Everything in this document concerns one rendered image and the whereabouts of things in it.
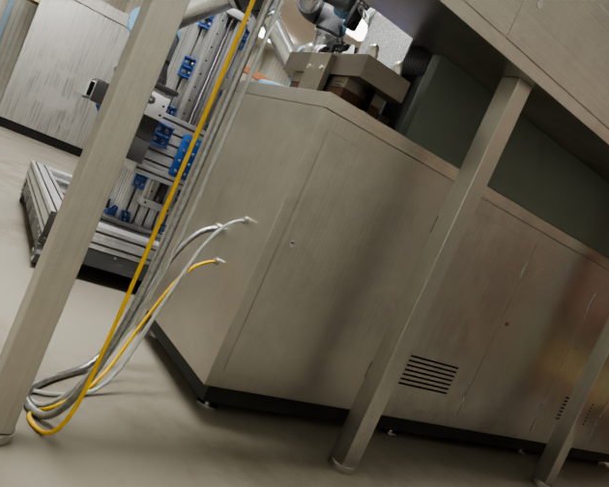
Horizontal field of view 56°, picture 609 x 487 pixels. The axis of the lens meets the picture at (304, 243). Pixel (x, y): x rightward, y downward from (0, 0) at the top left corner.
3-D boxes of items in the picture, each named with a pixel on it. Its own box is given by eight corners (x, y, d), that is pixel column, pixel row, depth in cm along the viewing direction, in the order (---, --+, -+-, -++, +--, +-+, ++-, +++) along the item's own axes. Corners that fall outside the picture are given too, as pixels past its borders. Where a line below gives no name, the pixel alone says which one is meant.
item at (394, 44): (345, 84, 184) (368, 30, 183) (391, 90, 165) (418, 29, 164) (343, 84, 184) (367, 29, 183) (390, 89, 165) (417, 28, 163)
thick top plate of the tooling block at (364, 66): (321, 92, 186) (329, 74, 185) (401, 103, 153) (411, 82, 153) (282, 70, 176) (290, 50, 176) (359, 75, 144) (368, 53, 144)
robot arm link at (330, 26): (272, 114, 263) (321, -1, 254) (301, 128, 266) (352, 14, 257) (273, 114, 251) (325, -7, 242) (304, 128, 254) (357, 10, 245)
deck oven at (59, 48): (101, 159, 808) (151, 40, 795) (114, 170, 716) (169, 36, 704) (-9, 115, 735) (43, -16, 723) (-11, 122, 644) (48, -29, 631)
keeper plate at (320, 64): (302, 92, 163) (317, 55, 163) (320, 94, 155) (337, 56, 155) (295, 87, 162) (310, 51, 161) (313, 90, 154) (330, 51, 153)
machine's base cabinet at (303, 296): (521, 410, 345) (584, 279, 339) (624, 476, 292) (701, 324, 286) (125, 321, 199) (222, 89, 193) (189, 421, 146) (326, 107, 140)
